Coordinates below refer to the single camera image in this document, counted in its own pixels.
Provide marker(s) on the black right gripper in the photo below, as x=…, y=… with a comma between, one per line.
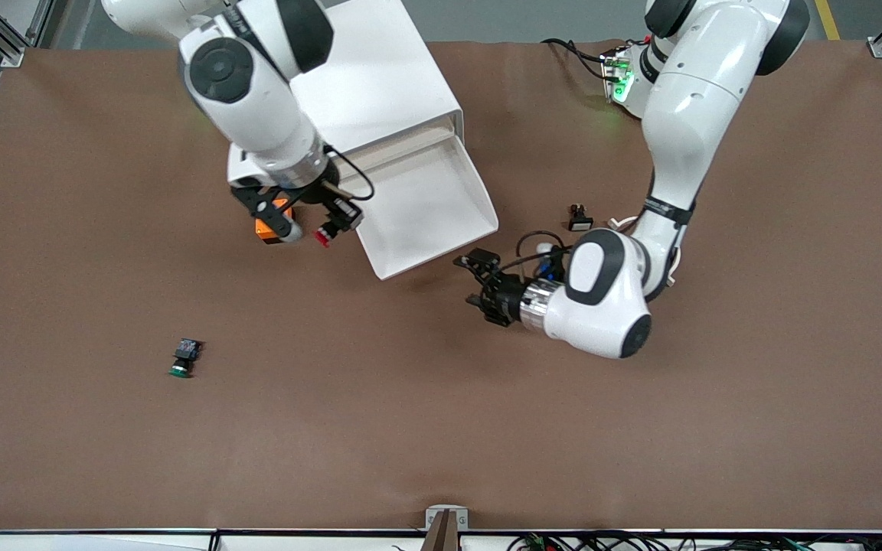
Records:
x=318, y=194

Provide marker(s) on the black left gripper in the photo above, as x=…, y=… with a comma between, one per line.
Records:
x=507, y=298

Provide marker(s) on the red mushroom push button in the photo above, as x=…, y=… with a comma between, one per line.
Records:
x=324, y=236

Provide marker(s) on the white highest cabinet drawer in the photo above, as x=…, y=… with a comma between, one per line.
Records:
x=426, y=207

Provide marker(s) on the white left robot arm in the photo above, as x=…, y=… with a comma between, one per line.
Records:
x=686, y=115

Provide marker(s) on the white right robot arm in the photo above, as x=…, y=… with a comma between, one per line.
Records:
x=257, y=115

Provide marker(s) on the white drawer cabinet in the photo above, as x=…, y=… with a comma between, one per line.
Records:
x=387, y=76

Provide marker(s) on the green mushroom push button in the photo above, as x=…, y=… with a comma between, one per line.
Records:
x=183, y=358

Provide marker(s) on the white curved plastic clamp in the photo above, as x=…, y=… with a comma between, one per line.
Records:
x=615, y=223

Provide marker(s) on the orange button enclosure box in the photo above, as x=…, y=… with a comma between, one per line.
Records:
x=265, y=228

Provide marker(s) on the black switch with white face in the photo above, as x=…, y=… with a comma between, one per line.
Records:
x=579, y=220

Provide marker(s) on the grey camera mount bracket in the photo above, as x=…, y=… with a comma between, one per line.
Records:
x=446, y=524

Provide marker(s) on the white table edge rail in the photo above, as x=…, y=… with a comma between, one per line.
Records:
x=104, y=542

